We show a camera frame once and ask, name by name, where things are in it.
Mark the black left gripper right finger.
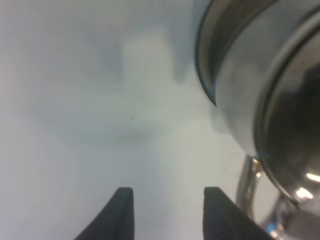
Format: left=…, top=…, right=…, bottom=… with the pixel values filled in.
left=203, top=187, right=272, bottom=240

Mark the stainless steel teapot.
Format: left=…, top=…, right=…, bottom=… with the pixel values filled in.
left=195, top=0, right=320, bottom=240

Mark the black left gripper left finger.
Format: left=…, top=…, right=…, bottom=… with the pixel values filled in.
left=76, top=187, right=135, bottom=240

